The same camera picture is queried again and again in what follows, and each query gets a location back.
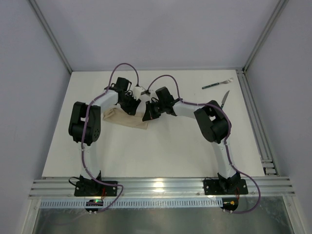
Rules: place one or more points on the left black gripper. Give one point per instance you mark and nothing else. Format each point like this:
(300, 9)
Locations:
(130, 103)

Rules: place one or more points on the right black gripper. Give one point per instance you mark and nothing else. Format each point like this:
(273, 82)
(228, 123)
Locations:
(152, 108)

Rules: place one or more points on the beige cloth napkin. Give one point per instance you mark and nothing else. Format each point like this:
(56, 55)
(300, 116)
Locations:
(118, 116)

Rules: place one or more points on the green handled knife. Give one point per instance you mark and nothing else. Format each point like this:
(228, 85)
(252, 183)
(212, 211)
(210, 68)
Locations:
(224, 99)

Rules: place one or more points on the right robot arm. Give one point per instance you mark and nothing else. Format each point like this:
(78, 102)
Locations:
(213, 124)

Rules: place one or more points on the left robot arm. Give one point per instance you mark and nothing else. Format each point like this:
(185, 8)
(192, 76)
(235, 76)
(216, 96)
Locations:
(85, 124)

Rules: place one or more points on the left controller board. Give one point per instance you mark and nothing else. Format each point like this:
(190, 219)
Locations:
(94, 205)

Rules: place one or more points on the controller board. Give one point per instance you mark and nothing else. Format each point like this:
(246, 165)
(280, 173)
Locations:
(229, 204)
(94, 205)

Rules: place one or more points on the right controller board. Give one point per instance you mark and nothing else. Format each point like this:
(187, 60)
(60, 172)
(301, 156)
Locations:
(229, 204)

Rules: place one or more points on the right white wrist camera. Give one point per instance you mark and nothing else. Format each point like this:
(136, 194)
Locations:
(148, 92)

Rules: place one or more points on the green handled fork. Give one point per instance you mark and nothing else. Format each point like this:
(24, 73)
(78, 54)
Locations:
(218, 83)

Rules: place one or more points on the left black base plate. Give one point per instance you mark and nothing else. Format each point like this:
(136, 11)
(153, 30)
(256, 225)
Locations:
(92, 188)

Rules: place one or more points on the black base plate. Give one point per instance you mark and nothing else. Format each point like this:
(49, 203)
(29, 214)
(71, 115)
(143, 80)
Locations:
(212, 186)
(92, 188)

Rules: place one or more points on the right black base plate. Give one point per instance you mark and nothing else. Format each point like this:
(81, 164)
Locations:
(212, 186)

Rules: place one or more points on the left aluminium frame post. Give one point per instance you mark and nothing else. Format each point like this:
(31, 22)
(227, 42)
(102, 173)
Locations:
(48, 31)

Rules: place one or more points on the aluminium frame post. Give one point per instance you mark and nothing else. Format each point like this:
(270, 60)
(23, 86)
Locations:
(48, 31)
(271, 22)

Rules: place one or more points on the slotted grey cable duct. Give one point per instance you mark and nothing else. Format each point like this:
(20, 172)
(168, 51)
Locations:
(132, 203)

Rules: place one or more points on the aluminium front rail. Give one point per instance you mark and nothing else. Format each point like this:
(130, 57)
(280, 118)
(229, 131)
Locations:
(162, 187)

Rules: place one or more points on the aluminium rail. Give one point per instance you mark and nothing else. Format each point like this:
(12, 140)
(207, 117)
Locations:
(162, 187)
(262, 142)

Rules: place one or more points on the aluminium right side rail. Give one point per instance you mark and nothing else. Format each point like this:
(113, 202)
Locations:
(262, 142)

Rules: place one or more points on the right aluminium frame post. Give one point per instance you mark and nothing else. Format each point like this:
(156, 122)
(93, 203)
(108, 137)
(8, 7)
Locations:
(271, 22)

